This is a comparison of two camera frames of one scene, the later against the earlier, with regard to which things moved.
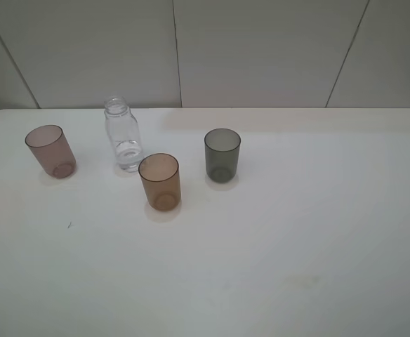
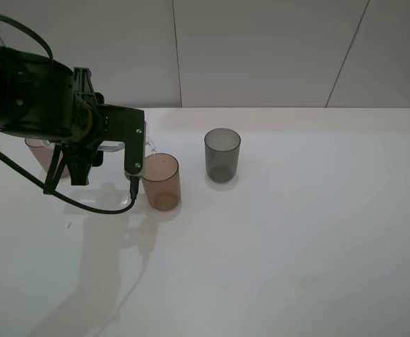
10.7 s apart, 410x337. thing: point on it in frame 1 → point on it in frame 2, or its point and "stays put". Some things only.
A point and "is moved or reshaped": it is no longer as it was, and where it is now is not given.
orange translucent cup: [160, 174] stays put
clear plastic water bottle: [123, 133] is moved or reshaped
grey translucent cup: [222, 149] stays put
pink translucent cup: [49, 144] stays put
